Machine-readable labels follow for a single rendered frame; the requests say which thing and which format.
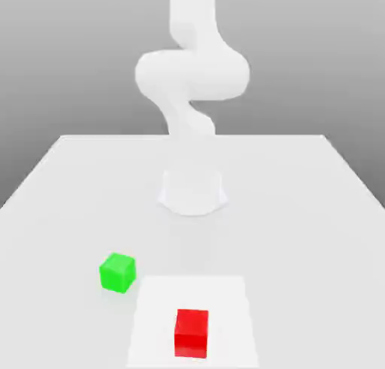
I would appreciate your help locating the small red cube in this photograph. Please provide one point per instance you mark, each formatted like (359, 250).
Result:
(191, 334)

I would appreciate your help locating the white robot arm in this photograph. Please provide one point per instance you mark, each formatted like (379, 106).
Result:
(192, 74)

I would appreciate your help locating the small green cube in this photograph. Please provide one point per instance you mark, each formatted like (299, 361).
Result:
(117, 273)

